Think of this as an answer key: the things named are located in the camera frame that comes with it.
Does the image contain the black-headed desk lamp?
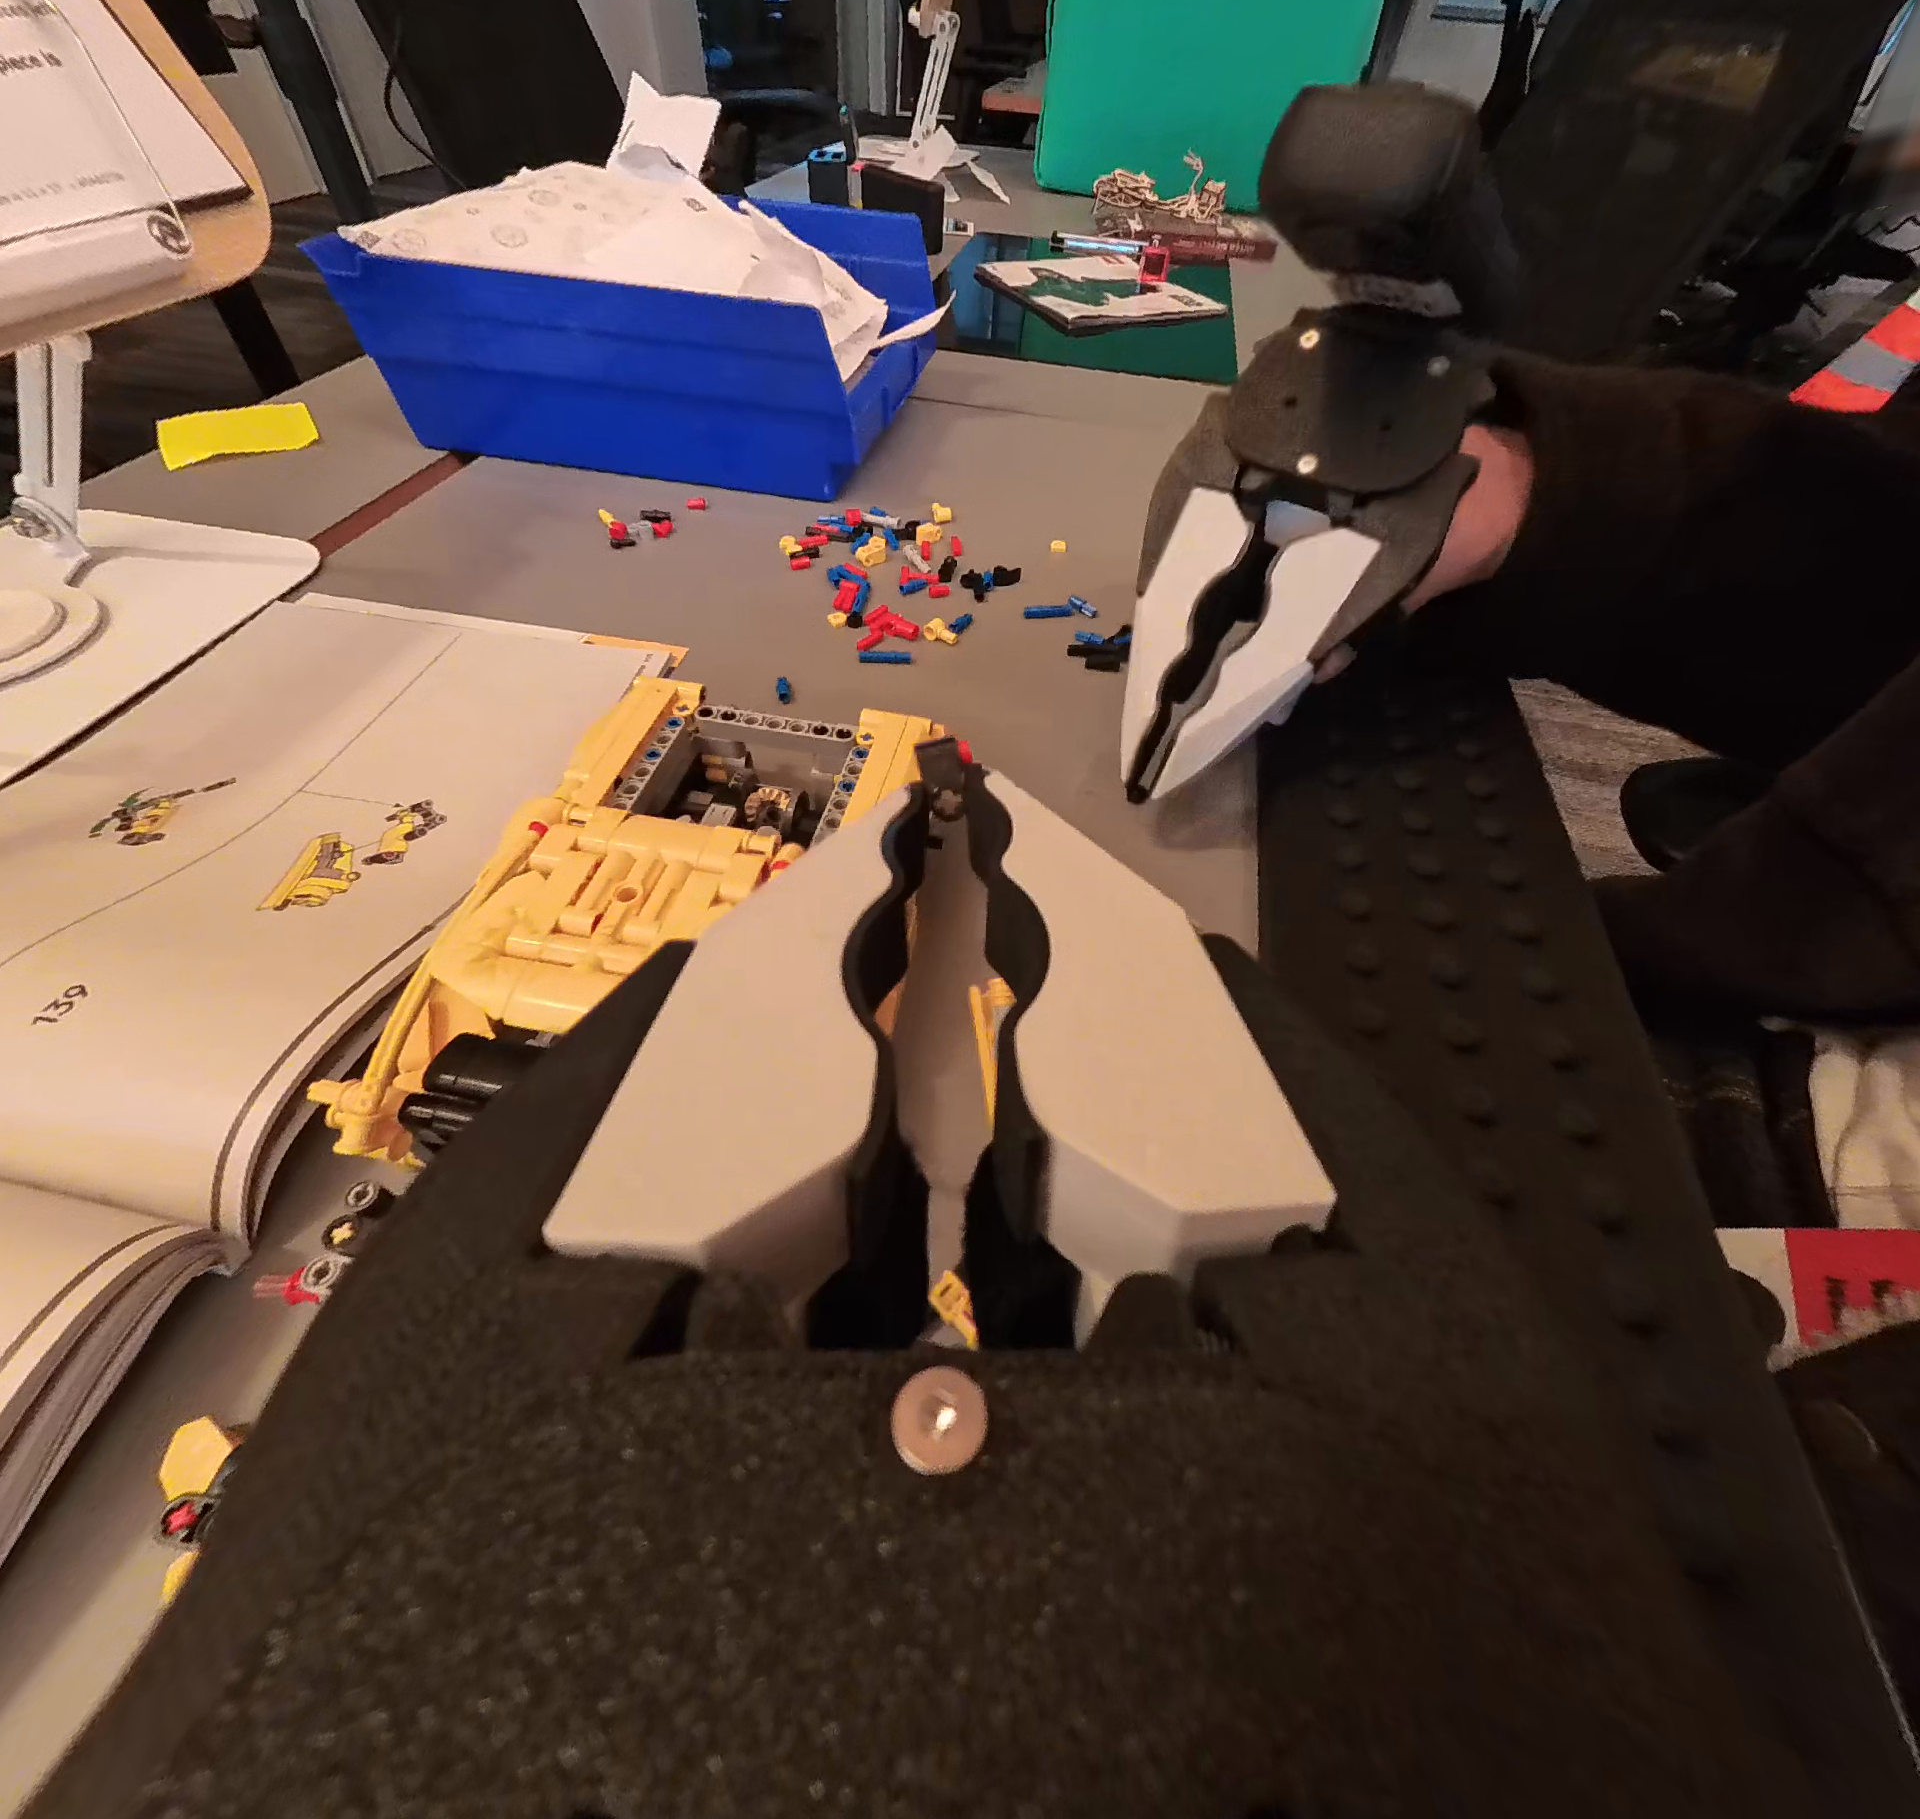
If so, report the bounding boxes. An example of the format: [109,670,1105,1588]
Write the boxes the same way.
[850,0,1010,207]

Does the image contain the red printed label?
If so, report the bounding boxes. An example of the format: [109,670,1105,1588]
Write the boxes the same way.
[1784,1221,1920,1352]

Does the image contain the person's legs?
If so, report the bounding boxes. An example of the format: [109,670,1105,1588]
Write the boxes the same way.
[1767,1318,1920,1819]

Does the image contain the white printed paper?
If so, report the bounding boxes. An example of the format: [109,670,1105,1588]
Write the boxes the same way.
[340,67,959,391]

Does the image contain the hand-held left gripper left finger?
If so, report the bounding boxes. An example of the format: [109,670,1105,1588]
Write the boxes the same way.
[544,786,923,1343]

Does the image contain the orange traffic cone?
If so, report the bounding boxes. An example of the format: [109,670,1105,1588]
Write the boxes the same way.
[1789,277,1920,414]

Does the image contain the small black box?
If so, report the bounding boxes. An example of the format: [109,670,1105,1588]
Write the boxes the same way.
[801,144,949,258]

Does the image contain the brown wooden strip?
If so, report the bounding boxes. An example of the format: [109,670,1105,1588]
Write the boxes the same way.
[304,450,487,564]

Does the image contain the grey desk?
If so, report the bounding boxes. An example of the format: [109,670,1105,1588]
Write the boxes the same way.
[0,340,1269,1703]

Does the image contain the person's right forearm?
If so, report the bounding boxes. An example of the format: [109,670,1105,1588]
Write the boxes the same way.
[1481,348,1920,748]

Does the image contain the green board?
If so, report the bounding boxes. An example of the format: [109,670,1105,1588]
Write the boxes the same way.
[1033,0,1415,198]

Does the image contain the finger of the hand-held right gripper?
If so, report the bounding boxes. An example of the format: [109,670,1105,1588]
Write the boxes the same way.
[1119,487,1259,807]
[1143,521,1388,802]

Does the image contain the printed instruction sheet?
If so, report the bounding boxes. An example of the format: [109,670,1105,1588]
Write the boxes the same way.
[0,0,256,252]

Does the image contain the yellow sticky note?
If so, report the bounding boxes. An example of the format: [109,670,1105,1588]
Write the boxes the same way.
[155,403,325,474]

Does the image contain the blue plastic bin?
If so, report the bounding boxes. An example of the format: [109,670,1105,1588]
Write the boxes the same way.
[300,190,949,502]

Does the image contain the small coloured brick model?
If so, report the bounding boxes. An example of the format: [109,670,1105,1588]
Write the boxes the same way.
[1092,151,1280,263]

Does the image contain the black mesh office chair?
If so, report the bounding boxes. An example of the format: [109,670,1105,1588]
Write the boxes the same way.
[1481,0,1886,369]

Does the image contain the person's right hand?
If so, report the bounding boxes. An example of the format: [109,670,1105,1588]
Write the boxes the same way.
[1402,417,1543,620]

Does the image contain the green printed booklet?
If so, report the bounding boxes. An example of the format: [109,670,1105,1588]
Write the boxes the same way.
[973,249,1236,340]

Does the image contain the building instruction booklet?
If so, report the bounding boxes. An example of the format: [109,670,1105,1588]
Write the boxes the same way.
[0,591,692,1569]

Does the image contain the white document stand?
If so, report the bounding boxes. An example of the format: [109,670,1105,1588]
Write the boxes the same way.
[0,0,325,790]

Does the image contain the yellow brick car model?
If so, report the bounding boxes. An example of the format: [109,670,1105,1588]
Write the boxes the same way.
[152,676,1020,1604]

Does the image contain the black upright panel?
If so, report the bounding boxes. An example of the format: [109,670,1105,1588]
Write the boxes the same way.
[300,0,626,187]

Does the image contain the pile of coloured brick pins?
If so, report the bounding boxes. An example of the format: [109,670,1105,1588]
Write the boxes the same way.
[773,499,1135,703]

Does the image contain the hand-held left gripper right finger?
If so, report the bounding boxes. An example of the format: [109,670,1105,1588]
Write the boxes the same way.
[962,768,1337,1343]

